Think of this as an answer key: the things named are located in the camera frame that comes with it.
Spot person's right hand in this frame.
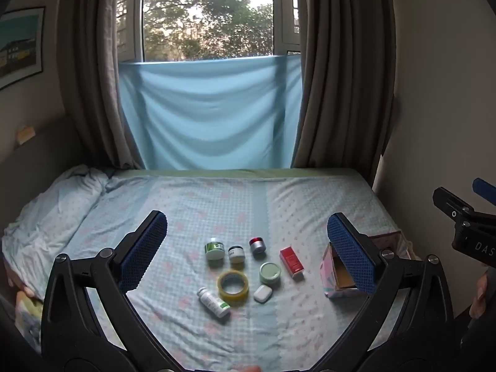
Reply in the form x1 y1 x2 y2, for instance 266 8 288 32
469 269 491 319

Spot framed wall poster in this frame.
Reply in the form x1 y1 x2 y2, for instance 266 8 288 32
0 7 46 91

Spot white window frame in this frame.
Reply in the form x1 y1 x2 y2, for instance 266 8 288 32
116 0 303 63

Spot light blue hanging cloth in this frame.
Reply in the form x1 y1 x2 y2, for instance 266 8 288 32
117 55 303 171

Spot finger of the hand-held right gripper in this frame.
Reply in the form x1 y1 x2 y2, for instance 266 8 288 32
472 178 496 206
433 187 476 223

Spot light blue crumpled quilt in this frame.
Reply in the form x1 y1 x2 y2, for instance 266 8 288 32
2 165 114 291

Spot colourful printed bag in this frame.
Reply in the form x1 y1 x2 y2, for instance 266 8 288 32
15 290 43 353

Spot red carton box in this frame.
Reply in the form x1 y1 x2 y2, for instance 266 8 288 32
280 246 305 280

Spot patterned cardboard box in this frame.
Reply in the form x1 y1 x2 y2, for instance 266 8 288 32
320 230 411 300

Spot round pale green tin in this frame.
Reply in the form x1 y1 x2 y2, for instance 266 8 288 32
259 262 282 288

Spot white bottle with green label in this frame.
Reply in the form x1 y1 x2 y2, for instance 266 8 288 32
197 287 231 317

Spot checked bed sheet pink bows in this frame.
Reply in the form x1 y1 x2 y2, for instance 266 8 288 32
2 168 415 372

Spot yellow tape roll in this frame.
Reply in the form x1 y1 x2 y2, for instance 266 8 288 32
217 269 249 302

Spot white jar with green label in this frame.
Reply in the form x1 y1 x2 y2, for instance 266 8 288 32
205 238 226 261

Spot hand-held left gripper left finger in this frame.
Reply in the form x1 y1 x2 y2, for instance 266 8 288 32
41 210 175 362

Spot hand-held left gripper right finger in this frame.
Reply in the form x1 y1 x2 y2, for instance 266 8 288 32
318 212 455 362

